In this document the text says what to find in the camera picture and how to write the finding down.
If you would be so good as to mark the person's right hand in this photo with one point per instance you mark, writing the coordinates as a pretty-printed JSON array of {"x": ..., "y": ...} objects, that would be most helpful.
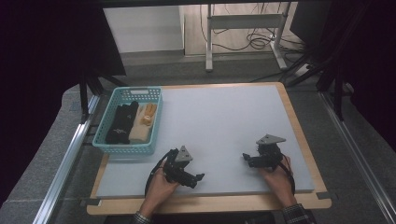
[{"x": 281, "y": 183}]

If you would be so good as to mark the white metal stand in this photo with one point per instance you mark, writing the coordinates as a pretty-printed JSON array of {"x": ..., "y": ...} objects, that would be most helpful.
[{"x": 246, "y": 21}]

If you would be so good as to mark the person's left hand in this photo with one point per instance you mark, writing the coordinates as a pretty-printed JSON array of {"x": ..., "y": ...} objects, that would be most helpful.
[{"x": 158, "y": 193}]

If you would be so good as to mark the dark curtain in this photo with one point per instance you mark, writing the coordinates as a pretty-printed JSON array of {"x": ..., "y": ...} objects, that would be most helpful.
[
  {"x": 40, "y": 77},
  {"x": 376, "y": 62}
]

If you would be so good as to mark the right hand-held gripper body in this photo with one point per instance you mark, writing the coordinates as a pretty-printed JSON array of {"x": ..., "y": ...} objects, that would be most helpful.
[{"x": 271, "y": 155}]

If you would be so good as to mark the white power strip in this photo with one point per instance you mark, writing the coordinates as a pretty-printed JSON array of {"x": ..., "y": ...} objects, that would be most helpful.
[{"x": 302, "y": 70}]

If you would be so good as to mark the white panel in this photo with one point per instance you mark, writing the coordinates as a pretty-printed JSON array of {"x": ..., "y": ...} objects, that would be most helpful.
[{"x": 143, "y": 29}]

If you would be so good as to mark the aluminium rail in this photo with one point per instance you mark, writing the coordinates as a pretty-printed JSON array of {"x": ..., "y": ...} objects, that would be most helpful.
[
  {"x": 67, "y": 161},
  {"x": 358, "y": 152}
]

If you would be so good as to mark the black tripod stand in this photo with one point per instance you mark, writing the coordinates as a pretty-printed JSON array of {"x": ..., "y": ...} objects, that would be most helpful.
[
  {"x": 83, "y": 96},
  {"x": 337, "y": 93}
]

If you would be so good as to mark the grey foam mat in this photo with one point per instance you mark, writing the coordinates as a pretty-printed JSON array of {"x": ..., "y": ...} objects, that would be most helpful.
[{"x": 218, "y": 124}]

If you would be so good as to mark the teal plastic basket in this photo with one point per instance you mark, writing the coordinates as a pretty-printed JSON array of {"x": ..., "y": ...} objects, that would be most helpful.
[{"x": 124, "y": 147}]

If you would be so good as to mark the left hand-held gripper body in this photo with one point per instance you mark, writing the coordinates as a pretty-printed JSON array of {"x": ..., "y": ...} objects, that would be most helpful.
[{"x": 176, "y": 169}]

